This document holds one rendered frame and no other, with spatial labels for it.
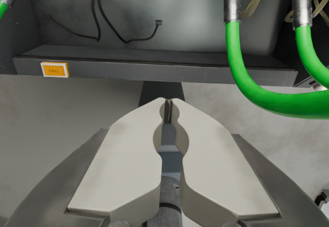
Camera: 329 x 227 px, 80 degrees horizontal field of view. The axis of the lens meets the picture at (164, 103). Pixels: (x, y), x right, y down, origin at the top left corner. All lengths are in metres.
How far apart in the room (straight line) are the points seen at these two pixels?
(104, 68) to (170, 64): 0.14
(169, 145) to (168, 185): 0.14
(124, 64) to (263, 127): 1.59
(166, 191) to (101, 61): 0.44
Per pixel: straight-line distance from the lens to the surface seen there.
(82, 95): 1.64
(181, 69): 0.44
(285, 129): 1.99
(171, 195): 0.68
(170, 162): 0.73
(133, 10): 0.54
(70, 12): 0.58
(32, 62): 0.51
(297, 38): 0.27
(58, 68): 0.48
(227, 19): 0.24
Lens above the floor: 1.36
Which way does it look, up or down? 61 degrees down
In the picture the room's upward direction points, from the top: 179 degrees clockwise
